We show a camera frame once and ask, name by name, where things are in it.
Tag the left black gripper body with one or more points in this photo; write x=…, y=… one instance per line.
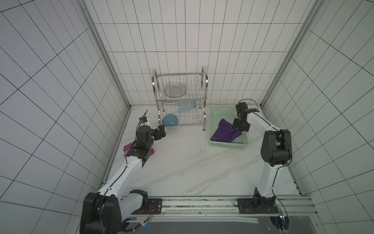
x=157, y=135

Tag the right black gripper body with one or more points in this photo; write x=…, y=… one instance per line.
x=241, y=124

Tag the purple square dishcloth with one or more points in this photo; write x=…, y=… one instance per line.
x=225, y=132

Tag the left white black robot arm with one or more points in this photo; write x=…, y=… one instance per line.
x=104, y=212

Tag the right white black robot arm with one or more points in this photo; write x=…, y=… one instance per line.
x=276, y=152

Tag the blue bowl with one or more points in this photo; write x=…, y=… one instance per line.
x=170, y=120

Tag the green plastic basket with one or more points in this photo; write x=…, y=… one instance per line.
x=218, y=112

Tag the pink snack bag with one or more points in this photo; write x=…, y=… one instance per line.
x=127, y=147

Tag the clear plastic bottle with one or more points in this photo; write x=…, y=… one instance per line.
x=185, y=106

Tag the steel two-tier dish rack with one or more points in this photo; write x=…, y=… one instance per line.
x=197, y=88

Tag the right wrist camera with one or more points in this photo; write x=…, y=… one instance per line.
x=241, y=107

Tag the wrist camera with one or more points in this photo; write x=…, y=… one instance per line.
x=143, y=121
x=241, y=107

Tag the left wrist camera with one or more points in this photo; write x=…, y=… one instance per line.
x=143, y=121

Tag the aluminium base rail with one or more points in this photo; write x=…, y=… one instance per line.
x=229, y=206

